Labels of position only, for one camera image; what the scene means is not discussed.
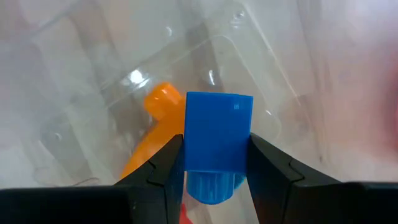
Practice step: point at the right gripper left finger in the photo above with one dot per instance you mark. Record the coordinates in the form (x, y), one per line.
(109, 205)

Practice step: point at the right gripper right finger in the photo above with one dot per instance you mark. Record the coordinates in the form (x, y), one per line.
(311, 202)

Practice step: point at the red toy brick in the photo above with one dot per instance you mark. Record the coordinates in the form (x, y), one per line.
(185, 216)

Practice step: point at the orange peg block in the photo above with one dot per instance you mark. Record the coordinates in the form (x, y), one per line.
(161, 124)

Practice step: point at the blue peg block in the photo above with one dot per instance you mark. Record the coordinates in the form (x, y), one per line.
(217, 133)

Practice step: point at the clear plastic bin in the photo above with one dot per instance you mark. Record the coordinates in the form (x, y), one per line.
(93, 62)

